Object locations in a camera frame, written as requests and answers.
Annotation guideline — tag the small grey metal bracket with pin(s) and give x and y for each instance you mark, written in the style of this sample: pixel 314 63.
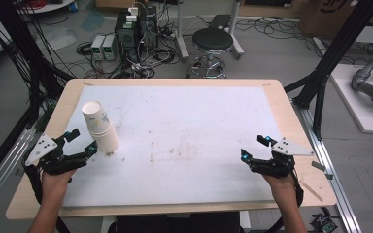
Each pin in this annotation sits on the small grey metal bracket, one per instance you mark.
pixel 321 168

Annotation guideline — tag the white table mat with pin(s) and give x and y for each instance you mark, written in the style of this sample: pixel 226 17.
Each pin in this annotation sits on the white table mat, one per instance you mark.
pixel 181 145

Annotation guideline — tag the green circuit board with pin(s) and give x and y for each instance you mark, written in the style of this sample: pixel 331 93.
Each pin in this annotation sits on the green circuit board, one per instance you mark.
pixel 324 224

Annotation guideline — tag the person's right hand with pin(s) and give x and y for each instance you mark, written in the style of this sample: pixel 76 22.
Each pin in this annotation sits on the person's right hand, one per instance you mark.
pixel 285 191

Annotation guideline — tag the aluminium rail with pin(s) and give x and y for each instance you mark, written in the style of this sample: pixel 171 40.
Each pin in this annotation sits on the aluminium rail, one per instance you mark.
pixel 3 168
pixel 330 168

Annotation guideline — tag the thin wooden stick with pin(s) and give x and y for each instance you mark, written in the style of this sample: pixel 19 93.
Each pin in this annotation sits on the thin wooden stick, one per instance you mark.
pixel 311 191

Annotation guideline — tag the white table legs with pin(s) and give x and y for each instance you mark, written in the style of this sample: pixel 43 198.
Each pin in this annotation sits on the white table legs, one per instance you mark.
pixel 207 19

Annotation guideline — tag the brown cardboard box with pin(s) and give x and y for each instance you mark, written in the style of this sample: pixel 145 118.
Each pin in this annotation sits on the brown cardboard box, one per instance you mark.
pixel 330 16

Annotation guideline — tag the stack of white paper cups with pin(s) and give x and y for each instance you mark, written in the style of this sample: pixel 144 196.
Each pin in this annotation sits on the stack of white paper cups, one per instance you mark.
pixel 102 129

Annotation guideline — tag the white floor platform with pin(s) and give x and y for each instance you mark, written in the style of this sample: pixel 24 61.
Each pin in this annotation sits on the white floor platform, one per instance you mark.
pixel 359 110

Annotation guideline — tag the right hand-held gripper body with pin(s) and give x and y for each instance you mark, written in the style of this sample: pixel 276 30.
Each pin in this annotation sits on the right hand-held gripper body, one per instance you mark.
pixel 281 163

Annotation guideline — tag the white power adapter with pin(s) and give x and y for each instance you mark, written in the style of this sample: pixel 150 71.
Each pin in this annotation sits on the white power adapter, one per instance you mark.
pixel 132 13

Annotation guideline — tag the black metal frame post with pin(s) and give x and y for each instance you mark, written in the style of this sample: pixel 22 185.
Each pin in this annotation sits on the black metal frame post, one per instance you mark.
pixel 330 61

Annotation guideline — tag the black computer tower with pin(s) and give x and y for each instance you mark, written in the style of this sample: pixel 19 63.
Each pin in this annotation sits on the black computer tower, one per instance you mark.
pixel 132 39

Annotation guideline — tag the grey bench power supply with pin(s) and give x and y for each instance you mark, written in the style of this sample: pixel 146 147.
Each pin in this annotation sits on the grey bench power supply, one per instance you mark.
pixel 109 47
pixel 97 47

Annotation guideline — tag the person's dark clothing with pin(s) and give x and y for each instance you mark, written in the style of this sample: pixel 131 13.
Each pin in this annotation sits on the person's dark clothing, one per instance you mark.
pixel 178 223

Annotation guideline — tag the person's left hand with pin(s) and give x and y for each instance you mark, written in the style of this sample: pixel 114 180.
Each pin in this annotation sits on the person's left hand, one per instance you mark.
pixel 55 187

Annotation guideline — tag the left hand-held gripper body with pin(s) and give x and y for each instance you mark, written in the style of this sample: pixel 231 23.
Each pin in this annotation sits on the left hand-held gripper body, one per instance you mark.
pixel 47 147

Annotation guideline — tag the black flat floor pedal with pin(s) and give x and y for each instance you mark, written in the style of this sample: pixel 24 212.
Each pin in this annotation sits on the black flat floor pedal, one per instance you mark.
pixel 220 21

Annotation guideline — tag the black round stool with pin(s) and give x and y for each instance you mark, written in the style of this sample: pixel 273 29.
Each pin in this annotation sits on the black round stool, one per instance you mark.
pixel 212 40

